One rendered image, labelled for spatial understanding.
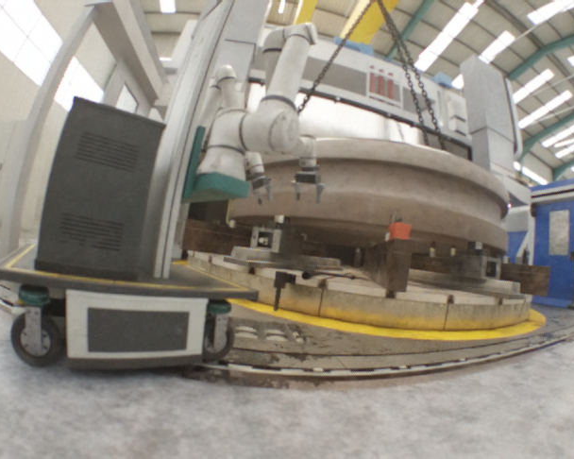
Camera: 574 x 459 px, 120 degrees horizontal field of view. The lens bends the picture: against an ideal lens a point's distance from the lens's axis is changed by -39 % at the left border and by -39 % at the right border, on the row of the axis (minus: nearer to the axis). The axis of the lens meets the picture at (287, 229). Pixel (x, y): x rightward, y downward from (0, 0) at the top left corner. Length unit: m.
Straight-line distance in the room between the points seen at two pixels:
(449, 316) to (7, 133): 7.89
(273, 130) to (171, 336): 0.75
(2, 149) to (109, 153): 6.20
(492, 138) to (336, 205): 5.20
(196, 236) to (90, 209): 2.64
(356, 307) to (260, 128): 1.62
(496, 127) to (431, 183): 4.63
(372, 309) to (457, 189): 1.77
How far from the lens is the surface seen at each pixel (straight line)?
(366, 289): 2.15
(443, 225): 2.91
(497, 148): 7.21
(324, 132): 6.14
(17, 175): 2.36
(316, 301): 2.23
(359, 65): 9.33
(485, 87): 7.94
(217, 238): 3.51
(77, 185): 0.88
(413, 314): 2.29
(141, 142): 0.92
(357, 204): 2.71
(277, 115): 0.96
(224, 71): 1.76
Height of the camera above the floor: 0.49
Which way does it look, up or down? 4 degrees up
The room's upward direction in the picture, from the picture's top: 8 degrees clockwise
